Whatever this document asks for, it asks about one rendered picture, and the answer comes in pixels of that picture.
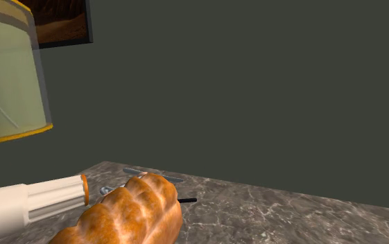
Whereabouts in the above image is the golden brown bread loaf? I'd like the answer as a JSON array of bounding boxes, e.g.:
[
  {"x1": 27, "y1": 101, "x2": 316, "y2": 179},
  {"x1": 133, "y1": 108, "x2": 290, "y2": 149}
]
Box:
[{"x1": 48, "y1": 172, "x2": 184, "y2": 244}]

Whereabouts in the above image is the silver utensil with black handle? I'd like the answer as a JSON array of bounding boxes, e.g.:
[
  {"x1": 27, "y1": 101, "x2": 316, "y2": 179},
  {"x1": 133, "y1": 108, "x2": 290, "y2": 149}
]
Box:
[{"x1": 99, "y1": 185, "x2": 198, "y2": 204}]

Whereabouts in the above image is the white ribbed bottle orange cap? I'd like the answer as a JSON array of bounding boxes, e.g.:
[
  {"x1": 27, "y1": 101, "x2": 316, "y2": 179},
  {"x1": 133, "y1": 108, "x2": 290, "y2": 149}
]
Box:
[{"x1": 0, "y1": 173, "x2": 90, "y2": 238}]

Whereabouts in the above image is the framed brown wall picture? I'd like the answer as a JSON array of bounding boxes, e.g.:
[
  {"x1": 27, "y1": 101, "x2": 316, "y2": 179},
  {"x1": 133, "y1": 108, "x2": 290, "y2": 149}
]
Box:
[{"x1": 17, "y1": 0, "x2": 94, "y2": 49}]

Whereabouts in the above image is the pale green lampshade yellow trim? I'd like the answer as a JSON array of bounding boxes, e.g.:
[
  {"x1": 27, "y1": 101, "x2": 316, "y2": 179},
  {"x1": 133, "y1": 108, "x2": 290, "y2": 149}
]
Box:
[{"x1": 0, "y1": 0, "x2": 54, "y2": 148}]

